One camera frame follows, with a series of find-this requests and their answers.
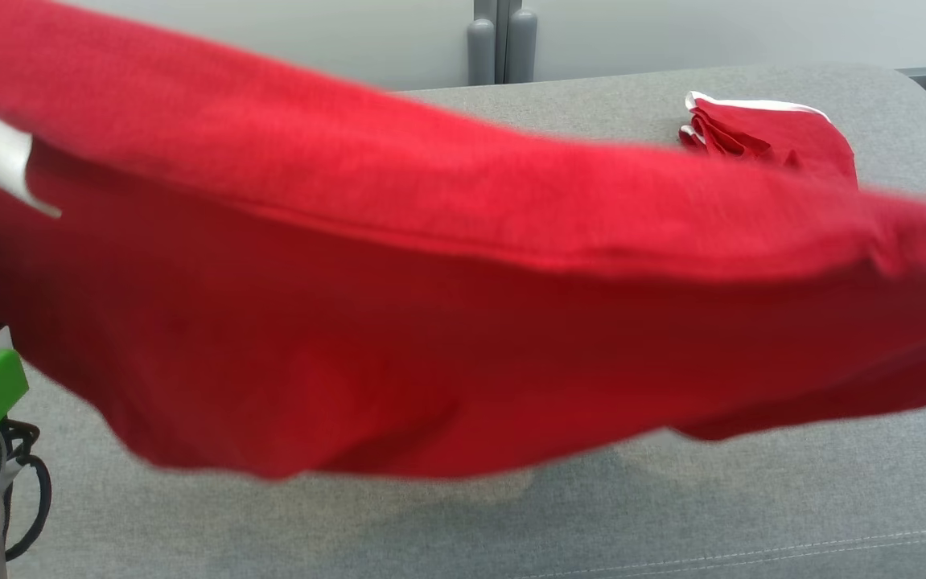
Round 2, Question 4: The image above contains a red Bulls basketball jersey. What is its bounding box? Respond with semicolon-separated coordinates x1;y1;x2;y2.
0;0;926;481

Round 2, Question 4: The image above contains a red shorts white trim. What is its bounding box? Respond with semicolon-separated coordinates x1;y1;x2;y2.
678;91;859;191

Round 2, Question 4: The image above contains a grey double partition post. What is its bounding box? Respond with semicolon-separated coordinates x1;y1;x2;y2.
467;0;538;85

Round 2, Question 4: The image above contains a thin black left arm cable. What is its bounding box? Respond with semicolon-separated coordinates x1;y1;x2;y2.
0;418;53;562

